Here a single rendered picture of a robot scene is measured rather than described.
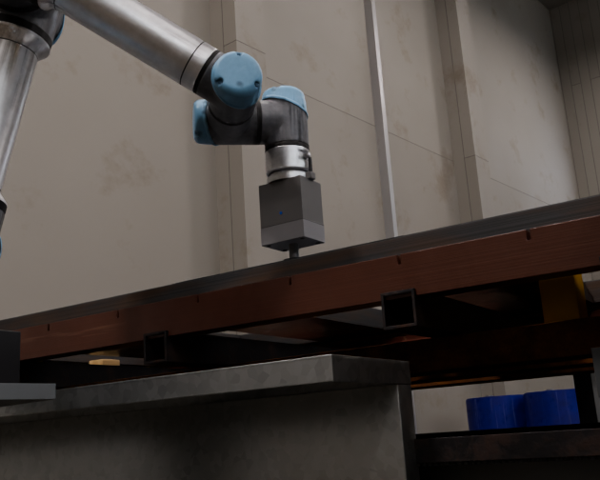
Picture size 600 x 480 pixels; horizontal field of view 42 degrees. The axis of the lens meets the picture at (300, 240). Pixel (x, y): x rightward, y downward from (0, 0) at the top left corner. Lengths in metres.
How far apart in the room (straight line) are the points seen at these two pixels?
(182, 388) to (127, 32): 0.53
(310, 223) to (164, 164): 3.91
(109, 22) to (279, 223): 0.40
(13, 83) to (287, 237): 0.50
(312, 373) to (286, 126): 0.53
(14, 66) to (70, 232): 3.25
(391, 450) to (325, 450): 0.10
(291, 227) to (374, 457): 0.41
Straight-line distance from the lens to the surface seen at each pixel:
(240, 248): 5.15
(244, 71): 1.17
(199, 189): 5.29
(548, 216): 1.06
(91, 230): 4.65
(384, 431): 1.03
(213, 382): 0.98
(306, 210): 1.25
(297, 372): 0.91
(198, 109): 1.30
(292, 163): 1.28
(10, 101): 1.33
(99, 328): 1.42
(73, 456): 1.39
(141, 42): 1.21
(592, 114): 12.08
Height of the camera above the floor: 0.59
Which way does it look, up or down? 14 degrees up
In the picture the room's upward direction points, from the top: 4 degrees counter-clockwise
